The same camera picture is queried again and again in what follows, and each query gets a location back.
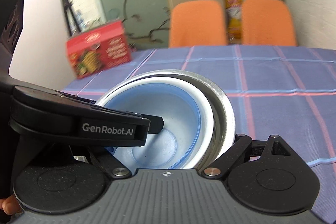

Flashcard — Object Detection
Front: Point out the red cracker box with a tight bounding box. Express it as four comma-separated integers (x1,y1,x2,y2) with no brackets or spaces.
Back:
66,20,131,79

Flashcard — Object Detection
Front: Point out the person's left hand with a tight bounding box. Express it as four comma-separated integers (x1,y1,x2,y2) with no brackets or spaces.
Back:
0,195,22,215

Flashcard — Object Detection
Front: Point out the white plastic bowl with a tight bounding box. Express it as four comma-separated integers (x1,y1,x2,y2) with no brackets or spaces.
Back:
96,76,214,169

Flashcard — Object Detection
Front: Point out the blue translucent plastic bowl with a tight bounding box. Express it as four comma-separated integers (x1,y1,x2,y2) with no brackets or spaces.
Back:
103,81,201,171

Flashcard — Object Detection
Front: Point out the orange chair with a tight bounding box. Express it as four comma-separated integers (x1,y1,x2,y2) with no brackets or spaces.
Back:
241,0,297,47
169,0,228,48

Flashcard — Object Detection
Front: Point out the stainless steel bowl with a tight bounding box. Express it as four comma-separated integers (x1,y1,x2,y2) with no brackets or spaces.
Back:
131,69,236,169

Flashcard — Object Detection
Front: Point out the blue plaid tablecloth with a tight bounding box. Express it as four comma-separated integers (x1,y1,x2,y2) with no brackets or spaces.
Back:
64,46,335,223

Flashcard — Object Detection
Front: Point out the right orange chair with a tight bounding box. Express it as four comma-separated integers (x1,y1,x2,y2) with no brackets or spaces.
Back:
241,0,297,47

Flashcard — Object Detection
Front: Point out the yellow snack bag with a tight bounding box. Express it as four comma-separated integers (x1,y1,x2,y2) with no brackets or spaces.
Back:
224,0,243,43

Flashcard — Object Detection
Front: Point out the left orange chair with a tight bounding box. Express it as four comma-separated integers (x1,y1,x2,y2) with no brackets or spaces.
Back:
169,0,228,48

